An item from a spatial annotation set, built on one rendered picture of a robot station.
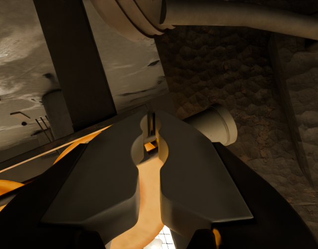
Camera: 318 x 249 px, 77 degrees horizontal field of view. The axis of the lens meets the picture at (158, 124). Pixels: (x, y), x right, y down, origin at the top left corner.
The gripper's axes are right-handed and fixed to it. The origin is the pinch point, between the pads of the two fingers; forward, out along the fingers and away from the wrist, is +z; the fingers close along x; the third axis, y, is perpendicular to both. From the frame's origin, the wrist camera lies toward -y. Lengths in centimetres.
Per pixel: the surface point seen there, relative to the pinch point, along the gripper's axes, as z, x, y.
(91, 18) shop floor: 116, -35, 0
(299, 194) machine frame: 14.1, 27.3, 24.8
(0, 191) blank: 4.4, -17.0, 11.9
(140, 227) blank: 3.4, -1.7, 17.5
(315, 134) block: 10.6, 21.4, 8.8
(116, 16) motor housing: 12.7, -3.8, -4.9
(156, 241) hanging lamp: 336, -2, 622
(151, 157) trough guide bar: 6.3, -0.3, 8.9
